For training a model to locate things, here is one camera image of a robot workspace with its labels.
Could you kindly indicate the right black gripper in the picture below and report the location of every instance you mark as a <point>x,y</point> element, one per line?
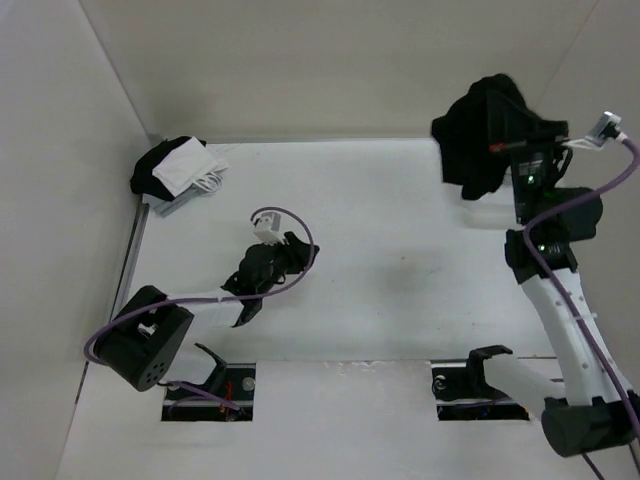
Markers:
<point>508,126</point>

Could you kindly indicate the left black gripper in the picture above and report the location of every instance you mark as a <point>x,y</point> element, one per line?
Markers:
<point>298,253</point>

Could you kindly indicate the black tank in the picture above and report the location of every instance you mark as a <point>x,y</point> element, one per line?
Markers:
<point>143,181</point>
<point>462,138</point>

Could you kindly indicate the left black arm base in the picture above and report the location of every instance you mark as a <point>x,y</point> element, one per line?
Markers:
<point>233,382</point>

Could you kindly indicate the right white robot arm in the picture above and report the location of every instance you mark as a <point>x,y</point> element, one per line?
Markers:
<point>596,408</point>

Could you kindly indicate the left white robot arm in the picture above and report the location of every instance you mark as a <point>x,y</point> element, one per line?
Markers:
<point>158,339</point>

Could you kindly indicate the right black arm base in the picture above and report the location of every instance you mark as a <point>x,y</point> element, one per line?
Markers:
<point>462,394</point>

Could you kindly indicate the folded white tank top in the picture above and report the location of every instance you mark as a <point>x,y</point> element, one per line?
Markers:
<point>190,165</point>

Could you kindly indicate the folded grey tank top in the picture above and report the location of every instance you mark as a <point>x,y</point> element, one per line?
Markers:
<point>164,208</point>

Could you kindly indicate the folded black tank top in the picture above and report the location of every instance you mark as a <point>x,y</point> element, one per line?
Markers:
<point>143,181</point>

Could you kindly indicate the white plastic basket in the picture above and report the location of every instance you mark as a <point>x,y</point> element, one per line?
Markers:
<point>494,211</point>

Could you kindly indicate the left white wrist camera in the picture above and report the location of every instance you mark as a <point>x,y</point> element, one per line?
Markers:
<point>266,228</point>

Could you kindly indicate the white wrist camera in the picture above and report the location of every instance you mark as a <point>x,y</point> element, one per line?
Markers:
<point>266,228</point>
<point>606,128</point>

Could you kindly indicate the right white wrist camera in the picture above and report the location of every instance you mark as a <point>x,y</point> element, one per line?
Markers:
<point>606,128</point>

